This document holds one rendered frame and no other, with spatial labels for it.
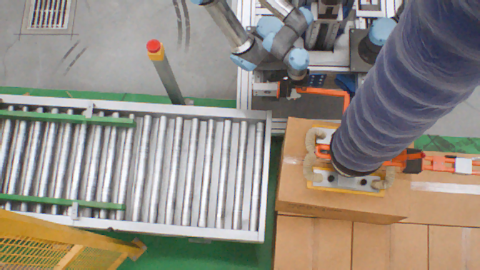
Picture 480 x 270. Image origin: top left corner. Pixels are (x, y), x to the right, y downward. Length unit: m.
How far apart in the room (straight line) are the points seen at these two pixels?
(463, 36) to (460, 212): 2.11
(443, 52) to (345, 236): 1.90
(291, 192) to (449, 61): 1.49
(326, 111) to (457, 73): 2.26
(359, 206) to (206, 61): 1.65
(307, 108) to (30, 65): 1.95
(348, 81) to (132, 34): 1.73
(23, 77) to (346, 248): 2.45
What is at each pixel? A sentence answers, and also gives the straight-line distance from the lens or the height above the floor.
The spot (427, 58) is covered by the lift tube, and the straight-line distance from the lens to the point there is 1.08.
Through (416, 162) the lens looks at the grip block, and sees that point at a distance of 2.29.
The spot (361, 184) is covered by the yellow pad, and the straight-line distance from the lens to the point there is 2.33.
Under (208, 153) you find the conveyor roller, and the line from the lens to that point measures 2.87.
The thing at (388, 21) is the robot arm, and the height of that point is 1.27.
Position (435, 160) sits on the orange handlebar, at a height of 1.19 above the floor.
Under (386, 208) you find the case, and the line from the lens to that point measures 2.48.
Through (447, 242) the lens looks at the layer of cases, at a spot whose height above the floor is 0.54.
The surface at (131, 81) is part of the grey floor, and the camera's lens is 3.66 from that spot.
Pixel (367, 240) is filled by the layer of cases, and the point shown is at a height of 0.54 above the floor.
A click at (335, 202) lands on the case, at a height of 0.94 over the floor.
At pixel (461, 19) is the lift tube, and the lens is 0.95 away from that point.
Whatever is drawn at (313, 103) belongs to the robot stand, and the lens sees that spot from 3.31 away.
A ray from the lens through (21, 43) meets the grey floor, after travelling 4.03.
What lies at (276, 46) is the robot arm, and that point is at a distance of 2.00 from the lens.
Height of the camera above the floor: 3.34
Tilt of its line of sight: 75 degrees down
